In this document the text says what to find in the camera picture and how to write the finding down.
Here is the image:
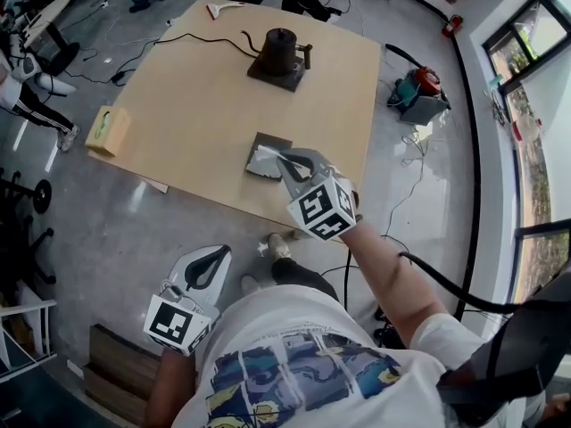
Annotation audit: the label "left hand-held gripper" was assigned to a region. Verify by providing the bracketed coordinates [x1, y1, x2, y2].
[142, 243, 233, 357]

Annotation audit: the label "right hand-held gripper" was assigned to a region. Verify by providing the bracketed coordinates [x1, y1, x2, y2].
[276, 147, 359, 243]

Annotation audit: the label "white tissue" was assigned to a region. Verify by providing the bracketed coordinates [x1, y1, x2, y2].
[252, 144, 291, 163]

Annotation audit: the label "person's right forearm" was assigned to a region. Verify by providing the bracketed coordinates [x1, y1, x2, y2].
[338, 214, 450, 351]

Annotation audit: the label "person's left forearm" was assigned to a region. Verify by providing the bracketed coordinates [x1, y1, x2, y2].
[145, 348, 200, 428]

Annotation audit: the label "grey metal box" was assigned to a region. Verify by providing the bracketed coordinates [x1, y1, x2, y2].
[398, 94, 451, 127]

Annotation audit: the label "yellow cardboard box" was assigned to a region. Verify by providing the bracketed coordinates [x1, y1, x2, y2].
[84, 104, 132, 158]

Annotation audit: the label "person's right shoe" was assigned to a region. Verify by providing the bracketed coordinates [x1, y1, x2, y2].
[267, 233, 294, 260]

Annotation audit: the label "black kettle base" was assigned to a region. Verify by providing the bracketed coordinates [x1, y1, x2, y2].
[246, 60, 307, 94]

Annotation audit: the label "person's white printed t-shirt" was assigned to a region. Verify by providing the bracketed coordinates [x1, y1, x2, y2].
[171, 283, 548, 428]

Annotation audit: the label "person's black trousers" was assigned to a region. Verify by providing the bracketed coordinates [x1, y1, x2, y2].
[270, 258, 340, 303]

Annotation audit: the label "black gooseneck kettle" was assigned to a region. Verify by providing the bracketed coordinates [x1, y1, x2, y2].
[240, 27, 313, 78]

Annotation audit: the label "stack of wooden boards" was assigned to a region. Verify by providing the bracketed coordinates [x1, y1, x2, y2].
[82, 323, 162, 421]

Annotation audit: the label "red and green machine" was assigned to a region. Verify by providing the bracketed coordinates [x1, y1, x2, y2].
[386, 65, 443, 106]

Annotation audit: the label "white scraper with red blade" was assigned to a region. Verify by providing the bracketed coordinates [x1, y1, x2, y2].
[205, 0, 248, 20]

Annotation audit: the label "black office chair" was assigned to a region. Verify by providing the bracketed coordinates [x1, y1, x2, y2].
[0, 169, 58, 305]

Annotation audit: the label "white metal shelf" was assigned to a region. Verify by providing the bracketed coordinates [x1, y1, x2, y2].
[0, 299, 58, 376]

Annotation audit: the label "red floor device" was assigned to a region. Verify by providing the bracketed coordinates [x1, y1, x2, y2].
[441, 14, 464, 37]

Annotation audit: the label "black framed window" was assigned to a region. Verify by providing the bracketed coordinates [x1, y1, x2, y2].
[481, 0, 571, 89]
[502, 82, 571, 305]

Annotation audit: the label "black backpack harness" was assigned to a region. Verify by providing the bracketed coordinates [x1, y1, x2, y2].
[435, 265, 571, 428]

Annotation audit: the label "light wooden desk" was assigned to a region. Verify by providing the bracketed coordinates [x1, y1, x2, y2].
[20, 0, 82, 76]

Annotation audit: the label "black floor cable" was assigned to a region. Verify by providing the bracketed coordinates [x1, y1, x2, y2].
[319, 234, 402, 314]

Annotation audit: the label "white floor cable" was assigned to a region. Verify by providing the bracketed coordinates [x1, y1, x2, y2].
[385, 125, 450, 240]

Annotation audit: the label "black hose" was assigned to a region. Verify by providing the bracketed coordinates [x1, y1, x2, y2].
[385, 42, 425, 70]

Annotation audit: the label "black kettle power cable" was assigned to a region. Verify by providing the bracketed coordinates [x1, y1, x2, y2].
[110, 32, 258, 86]

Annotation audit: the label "thick black harness cable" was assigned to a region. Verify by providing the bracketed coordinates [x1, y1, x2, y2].
[398, 250, 536, 316]

